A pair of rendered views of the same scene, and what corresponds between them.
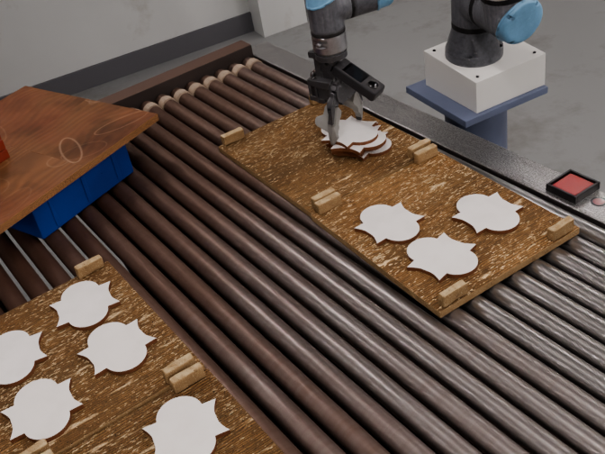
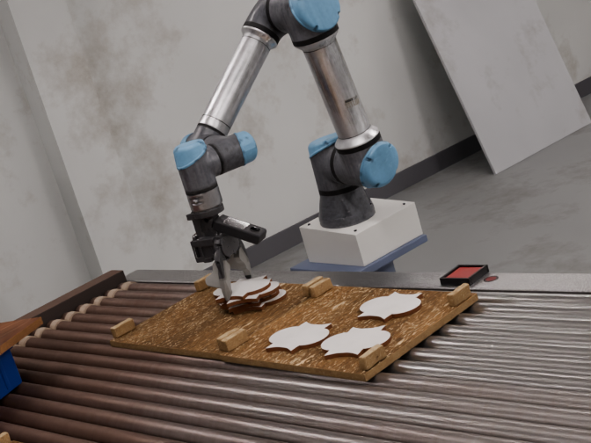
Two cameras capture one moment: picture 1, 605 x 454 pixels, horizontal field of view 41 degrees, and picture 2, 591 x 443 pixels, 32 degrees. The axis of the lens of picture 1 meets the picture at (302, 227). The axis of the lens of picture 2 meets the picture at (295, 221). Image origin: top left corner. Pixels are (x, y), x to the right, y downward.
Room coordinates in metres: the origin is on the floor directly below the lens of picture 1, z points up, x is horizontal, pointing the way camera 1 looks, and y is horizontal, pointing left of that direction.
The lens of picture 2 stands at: (-0.59, 0.22, 1.66)
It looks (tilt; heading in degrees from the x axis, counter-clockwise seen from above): 14 degrees down; 346
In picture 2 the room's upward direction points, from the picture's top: 17 degrees counter-clockwise
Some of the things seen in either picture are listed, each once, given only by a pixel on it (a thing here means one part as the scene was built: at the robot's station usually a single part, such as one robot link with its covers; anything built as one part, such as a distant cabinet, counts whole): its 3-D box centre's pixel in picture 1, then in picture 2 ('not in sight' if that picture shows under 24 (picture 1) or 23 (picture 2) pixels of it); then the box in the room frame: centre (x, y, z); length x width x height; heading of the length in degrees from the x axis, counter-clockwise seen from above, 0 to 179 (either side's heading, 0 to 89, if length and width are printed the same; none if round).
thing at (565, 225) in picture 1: (561, 228); (459, 294); (1.18, -0.48, 0.95); 0.06 x 0.02 x 0.03; 117
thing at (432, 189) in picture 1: (438, 223); (346, 328); (1.30, -0.27, 0.93); 0.41 x 0.35 x 0.02; 27
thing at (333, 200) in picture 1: (328, 203); (235, 340); (1.41, -0.06, 0.95); 0.06 x 0.02 x 0.03; 117
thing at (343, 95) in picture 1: (331, 75); (213, 233); (1.66, -0.13, 1.12); 0.09 x 0.08 x 0.12; 47
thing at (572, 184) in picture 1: (573, 186); (464, 275); (1.35, -0.56, 0.92); 0.06 x 0.06 x 0.01; 30
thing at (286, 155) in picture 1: (322, 149); (219, 315); (1.67, -0.08, 0.93); 0.41 x 0.35 x 0.02; 28
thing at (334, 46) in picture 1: (329, 42); (204, 199); (1.65, -0.13, 1.20); 0.08 x 0.08 x 0.05
